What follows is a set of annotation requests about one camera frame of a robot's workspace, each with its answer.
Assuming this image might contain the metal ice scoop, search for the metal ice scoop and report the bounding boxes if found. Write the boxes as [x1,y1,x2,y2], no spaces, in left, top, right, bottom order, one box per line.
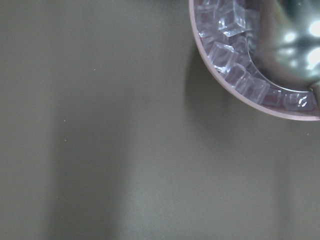
[246,0,320,100]

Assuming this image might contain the clear ice cubes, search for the clear ice cubes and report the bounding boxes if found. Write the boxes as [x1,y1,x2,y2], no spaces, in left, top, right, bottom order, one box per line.
[194,0,316,112]

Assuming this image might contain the pink bowl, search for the pink bowl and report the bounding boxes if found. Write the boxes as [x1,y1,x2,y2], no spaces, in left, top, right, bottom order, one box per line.
[188,0,320,122]

